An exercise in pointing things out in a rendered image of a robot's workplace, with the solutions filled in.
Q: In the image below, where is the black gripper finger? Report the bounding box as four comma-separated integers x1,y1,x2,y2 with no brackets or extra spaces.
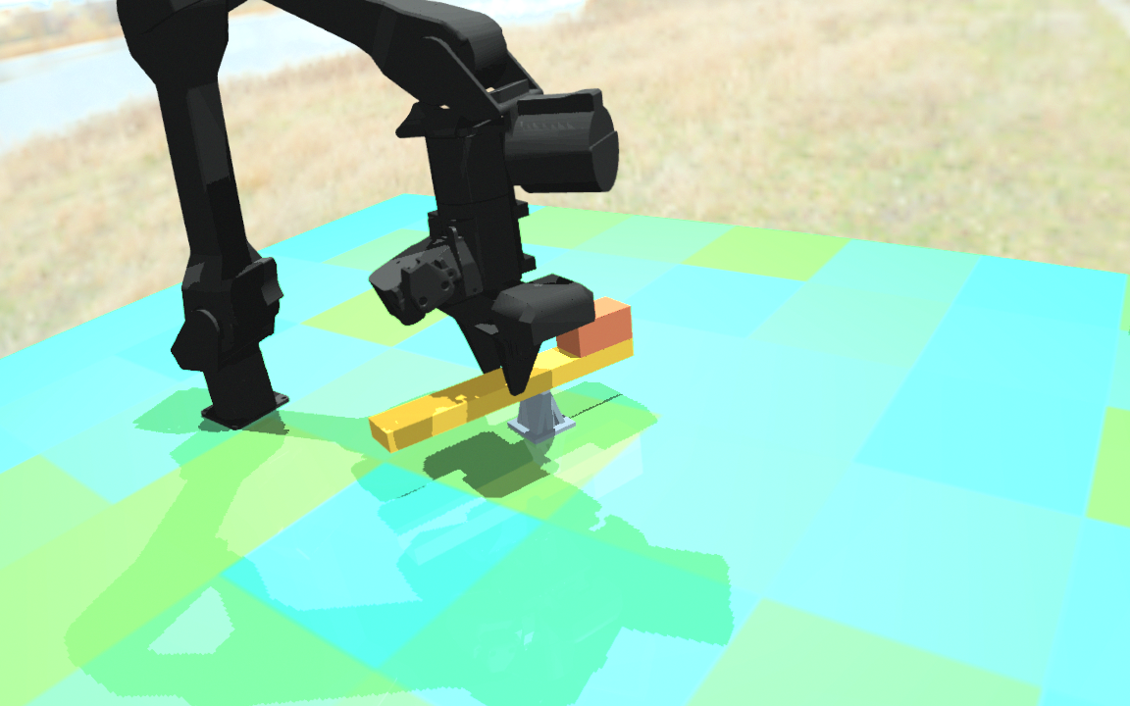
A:
475,319,542,396
437,296,501,374

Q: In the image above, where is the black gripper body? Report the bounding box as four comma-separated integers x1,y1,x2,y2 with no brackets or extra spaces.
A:
428,188,596,346

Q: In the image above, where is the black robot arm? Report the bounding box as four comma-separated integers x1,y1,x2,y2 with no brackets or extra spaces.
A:
116,0,619,430

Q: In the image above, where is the yellow bar with orange block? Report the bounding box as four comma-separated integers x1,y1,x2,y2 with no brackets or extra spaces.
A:
370,296,634,454

